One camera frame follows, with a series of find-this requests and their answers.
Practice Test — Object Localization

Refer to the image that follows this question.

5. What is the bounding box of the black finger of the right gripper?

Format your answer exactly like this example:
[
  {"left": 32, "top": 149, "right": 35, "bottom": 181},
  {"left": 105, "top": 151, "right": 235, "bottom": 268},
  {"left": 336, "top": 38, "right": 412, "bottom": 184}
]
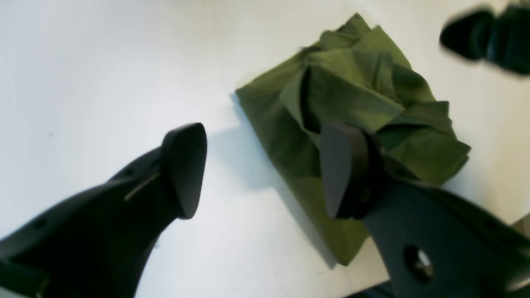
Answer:
[{"left": 439, "top": 5, "right": 530, "bottom": 76}]

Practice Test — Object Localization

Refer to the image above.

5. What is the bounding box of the olive green T-shirt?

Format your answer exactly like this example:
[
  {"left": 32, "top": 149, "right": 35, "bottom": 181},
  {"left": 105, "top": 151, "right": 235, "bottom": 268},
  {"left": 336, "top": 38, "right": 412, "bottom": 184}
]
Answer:
[{"left": 236, "top": 13, "right": 471, "bottom": 266}]

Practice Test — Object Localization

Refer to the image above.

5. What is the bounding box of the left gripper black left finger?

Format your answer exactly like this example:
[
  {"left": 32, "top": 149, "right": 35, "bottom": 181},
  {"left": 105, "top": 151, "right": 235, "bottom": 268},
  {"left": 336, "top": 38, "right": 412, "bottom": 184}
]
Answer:
[{"left": 0, "top": 123, "right": 207, "bottom": 298}]

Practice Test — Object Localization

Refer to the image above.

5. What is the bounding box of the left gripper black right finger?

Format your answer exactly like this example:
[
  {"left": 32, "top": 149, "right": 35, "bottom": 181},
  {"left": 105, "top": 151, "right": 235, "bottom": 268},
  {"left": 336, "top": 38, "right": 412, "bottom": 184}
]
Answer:
[{"left": 320, "top": 123, "right": 530, "bottom": 298}]

